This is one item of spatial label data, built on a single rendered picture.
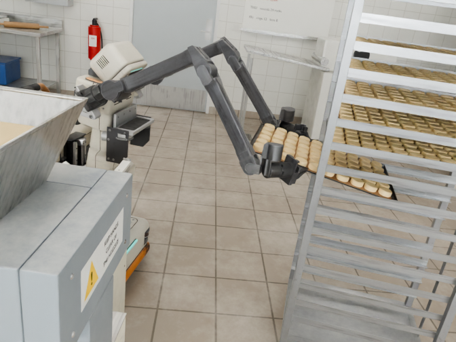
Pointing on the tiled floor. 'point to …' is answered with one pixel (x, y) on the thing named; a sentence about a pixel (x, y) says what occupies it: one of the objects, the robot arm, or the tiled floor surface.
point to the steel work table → (55, 26)
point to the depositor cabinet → (118, 332)
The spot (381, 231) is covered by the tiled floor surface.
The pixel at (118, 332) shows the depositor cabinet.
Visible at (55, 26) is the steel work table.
